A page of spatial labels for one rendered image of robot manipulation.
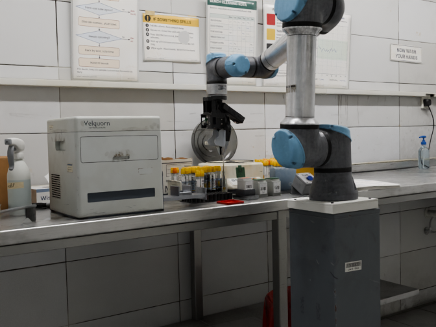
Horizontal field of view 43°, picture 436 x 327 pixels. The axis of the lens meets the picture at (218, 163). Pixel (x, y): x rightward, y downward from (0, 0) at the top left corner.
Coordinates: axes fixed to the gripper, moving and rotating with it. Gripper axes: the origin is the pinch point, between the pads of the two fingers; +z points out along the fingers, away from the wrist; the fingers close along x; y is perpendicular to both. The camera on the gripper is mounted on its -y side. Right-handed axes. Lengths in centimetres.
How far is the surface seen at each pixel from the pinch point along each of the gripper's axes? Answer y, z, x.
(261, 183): -12.1, 12.3, 7.1
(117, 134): 47.5, -6.9, 12.5
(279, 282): -13, 48, 15
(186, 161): 5.9, 3.8, -16.4
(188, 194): 22.3, 13.2, 11.2
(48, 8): 46, -57, -51
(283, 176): -26.7, 11.0, 2.5
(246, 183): -4.1, 11.9, 8.1
